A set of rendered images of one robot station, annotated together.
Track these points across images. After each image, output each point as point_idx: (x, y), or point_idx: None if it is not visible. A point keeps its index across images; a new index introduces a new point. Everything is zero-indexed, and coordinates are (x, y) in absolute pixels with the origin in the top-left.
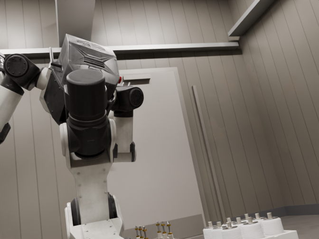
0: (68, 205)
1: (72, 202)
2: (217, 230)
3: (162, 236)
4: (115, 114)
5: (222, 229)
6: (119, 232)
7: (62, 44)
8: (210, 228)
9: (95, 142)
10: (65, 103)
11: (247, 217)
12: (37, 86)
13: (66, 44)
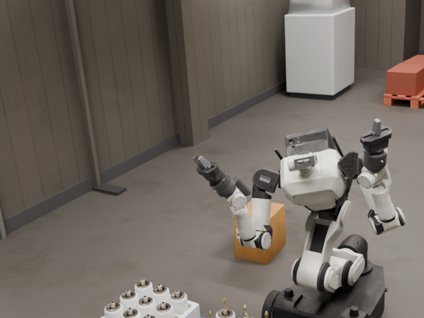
0: (332, 267)
1: (329, 265)
2: (172, 306)
3: None
4: (271, 196)
5: (182, 298)
6: None
7: (327, 135)
8: (156, 317)
9: None
10: (350, 187)
11: (161, 285)
12: None
13: (332, 139)
